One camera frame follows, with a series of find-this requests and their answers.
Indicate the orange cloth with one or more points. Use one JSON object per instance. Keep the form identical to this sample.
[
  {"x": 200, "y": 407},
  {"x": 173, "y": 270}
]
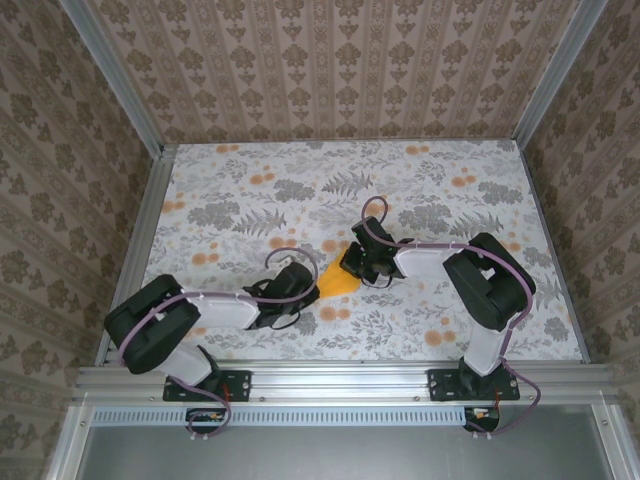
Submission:
[{"x": 337, "y": 287}]

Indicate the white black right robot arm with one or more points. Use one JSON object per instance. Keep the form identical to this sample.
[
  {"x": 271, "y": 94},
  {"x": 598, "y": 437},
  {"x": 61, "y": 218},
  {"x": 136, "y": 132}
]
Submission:
[{"x": 485, "y": 290}]

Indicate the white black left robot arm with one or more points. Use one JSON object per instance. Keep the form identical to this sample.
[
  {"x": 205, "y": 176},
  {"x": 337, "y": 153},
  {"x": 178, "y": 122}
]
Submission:
[{"x": 145, "y": 330}]

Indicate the black connector board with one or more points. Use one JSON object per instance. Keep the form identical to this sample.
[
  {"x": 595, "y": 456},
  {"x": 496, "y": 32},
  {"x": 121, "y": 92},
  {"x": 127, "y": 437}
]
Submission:
[
  {"x": 482, "y": 422},
  {"x": 205, "y": 422}
]

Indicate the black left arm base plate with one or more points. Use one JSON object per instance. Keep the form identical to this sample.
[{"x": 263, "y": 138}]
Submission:
[{"x": 240, "y": 385}]

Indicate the aluminium frame rail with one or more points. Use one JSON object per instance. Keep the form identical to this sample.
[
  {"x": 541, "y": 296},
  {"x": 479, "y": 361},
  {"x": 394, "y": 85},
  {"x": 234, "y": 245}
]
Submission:
[{"x": 340, "y": 382}]

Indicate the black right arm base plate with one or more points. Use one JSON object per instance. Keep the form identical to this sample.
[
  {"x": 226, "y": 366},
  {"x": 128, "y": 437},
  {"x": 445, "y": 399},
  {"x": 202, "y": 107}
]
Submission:
[{"x": 442, "y": 385}]

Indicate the aluminium side rail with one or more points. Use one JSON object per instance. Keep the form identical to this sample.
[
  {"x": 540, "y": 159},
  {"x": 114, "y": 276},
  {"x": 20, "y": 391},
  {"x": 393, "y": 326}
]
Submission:
[{"x": 150, "y": 200}]

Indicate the aluminium corner post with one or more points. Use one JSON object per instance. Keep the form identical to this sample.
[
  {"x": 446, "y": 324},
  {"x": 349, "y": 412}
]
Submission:
[
  {"x": 118, "y": 75},
  {"x": 552, "y": 75}
]

